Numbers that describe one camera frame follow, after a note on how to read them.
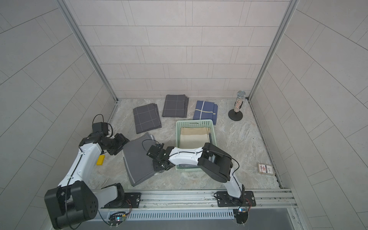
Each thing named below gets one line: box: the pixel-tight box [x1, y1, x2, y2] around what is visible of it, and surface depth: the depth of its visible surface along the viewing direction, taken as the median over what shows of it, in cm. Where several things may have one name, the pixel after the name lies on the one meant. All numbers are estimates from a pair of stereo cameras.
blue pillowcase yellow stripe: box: [193, 100, 219, 126], surface depth 111 cm
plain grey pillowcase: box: [121, 132, 161, 187], surface depth 80 cm
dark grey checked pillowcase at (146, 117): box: [133, 103, 162, 135], surface depth 104 cm
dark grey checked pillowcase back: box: [161, 94, 190, 118], surface depth 111 cm
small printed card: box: [257, 162, 275, 176], surface depth 82 cm
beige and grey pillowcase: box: [179, 126, 212, 149], surface depth 96 cm
